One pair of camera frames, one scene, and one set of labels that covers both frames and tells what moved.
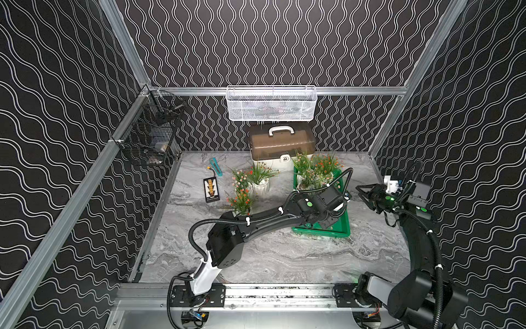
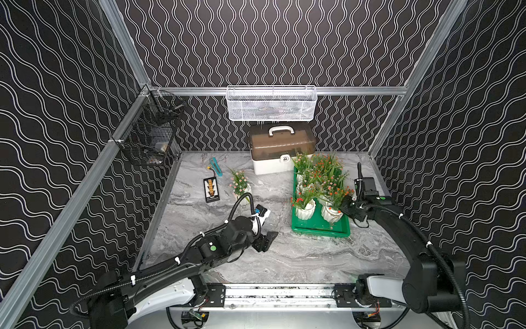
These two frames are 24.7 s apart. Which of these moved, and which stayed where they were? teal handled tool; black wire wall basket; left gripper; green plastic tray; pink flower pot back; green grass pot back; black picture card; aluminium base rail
Moved: green grass pot back; left gripper
Stayed: green plastic tray; black picture card; teal handled tool; black wire wall basket; pink flower pot back; aluminium base rail
